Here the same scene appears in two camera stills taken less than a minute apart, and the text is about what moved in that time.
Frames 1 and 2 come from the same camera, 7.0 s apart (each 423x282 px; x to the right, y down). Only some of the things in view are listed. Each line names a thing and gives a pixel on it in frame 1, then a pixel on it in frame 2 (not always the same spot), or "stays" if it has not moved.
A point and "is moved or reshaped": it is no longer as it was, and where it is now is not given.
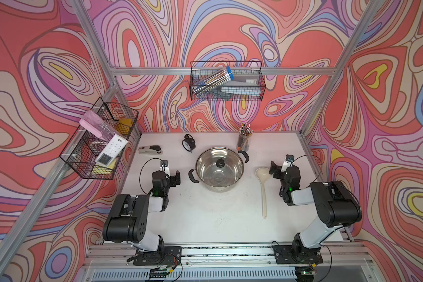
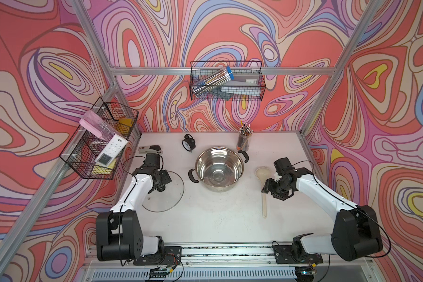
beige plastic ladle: (263, 173) stays
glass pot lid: (220, 166) is moved or reshaped
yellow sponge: (124, 125) stays
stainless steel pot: (220, 170) stays
